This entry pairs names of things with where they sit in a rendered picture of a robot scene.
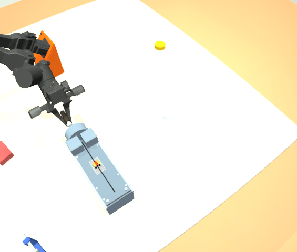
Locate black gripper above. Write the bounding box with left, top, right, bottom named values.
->
left=28, top=77, right=86, bottom=126

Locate yellow short cylinder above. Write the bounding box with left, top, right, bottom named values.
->
left=155, top=41, right=166, bottom=50

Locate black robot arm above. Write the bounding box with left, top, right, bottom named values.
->
left=0, top=31, right=71, bottom=103

